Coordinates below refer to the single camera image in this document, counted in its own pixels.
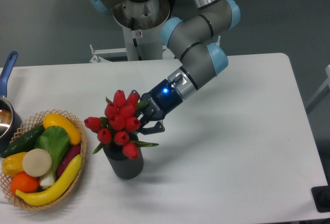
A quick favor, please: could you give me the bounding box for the woven wicker basket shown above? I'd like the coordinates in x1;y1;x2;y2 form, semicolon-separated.
1;109;87;211

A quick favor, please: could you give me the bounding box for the white frame at right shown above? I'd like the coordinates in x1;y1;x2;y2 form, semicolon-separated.
305;65;329;115

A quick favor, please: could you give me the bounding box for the red tulip bouquet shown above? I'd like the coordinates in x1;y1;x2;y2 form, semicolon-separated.
84;90;158;159

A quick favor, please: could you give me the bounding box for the yellow bell pepper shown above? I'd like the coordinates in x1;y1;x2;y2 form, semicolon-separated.
2;152;27;177

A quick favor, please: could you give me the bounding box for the orange fruit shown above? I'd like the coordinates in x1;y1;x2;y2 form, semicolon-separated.
10;173;39;196

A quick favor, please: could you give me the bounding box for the green bok choy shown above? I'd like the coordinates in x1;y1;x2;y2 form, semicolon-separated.
34;126;70;189

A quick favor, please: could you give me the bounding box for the black device at table edge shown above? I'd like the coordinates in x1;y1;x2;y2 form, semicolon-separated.
311;185;329;213

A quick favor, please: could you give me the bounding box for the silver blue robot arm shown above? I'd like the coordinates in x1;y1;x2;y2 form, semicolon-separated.
89;0;241;134

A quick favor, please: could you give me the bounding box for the purple sweet potato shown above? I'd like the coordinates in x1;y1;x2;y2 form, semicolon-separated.
56;145;80;178

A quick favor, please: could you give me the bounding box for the yellow banana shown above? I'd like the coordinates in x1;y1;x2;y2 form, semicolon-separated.
15;154;83;206

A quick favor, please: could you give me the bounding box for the yellow squash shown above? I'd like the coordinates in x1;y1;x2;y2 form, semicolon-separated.
43;113;81;145

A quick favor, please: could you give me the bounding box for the green cucumber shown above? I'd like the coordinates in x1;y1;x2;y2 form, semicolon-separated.
1;125;45;158

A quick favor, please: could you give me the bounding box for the blue handled saucepan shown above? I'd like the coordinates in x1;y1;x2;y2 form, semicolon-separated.
1;51;22;152

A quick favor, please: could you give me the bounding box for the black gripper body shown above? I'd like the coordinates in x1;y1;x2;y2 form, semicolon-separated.
140;79;183;124

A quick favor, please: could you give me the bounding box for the dark grey ribbed vase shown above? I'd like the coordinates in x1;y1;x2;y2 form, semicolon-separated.
103;142;144;179

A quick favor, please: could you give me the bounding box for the beige round bun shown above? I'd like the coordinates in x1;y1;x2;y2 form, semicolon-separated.
22;148;52;177

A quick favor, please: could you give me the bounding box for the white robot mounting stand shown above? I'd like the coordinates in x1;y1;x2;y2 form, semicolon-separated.
121;18;227;68

